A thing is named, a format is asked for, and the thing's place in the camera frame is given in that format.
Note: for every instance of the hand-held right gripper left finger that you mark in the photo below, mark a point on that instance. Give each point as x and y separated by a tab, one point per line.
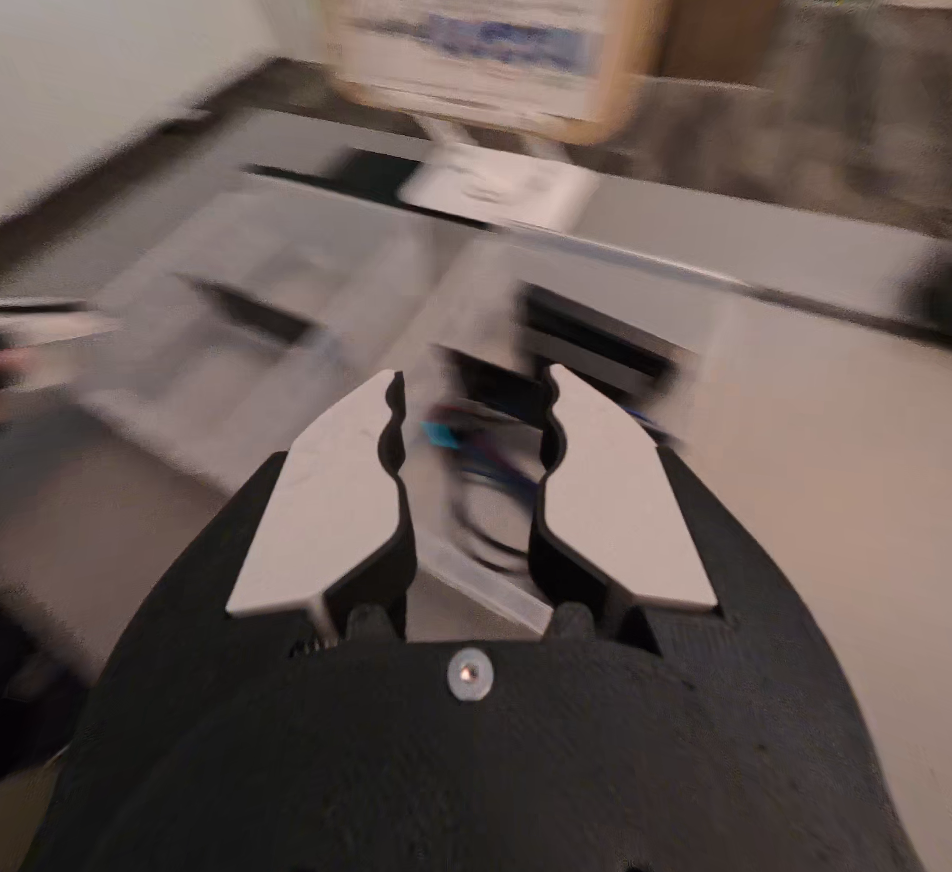
327	500

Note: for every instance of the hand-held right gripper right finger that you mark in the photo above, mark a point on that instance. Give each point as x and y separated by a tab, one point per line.
617	507

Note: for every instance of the clear plastic bin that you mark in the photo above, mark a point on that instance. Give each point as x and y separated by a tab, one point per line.
483	578
260	277

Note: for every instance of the black hub silver rim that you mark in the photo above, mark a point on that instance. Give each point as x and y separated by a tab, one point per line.
595	336

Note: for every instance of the white stand base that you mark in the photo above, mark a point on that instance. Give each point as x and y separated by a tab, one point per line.
506	191

